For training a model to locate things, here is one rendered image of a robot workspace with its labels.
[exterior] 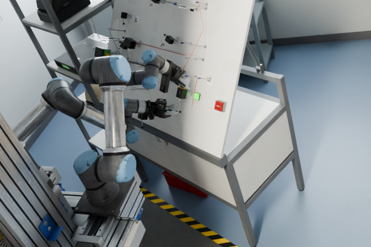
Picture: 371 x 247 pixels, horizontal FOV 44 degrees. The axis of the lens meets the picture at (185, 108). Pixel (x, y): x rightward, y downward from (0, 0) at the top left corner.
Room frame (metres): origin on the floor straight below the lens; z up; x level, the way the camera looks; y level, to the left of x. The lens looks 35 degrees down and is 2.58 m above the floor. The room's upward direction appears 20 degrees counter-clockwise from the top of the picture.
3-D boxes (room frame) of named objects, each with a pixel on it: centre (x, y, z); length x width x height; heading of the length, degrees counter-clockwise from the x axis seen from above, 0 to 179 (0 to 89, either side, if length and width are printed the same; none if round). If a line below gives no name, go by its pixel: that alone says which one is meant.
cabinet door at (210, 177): (2.13, 0.06, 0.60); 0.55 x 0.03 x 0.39; 33
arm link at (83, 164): (1.57, 0.48, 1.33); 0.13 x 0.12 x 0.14; 64
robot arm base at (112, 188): (1.58, 0.48, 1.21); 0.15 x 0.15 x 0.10
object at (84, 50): (3.16, 0.58, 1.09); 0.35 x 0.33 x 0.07; 33
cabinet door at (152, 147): (2.59, 0.36, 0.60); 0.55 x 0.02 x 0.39; 33
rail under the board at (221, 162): (2.35, 0.22, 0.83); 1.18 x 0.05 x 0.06; 33
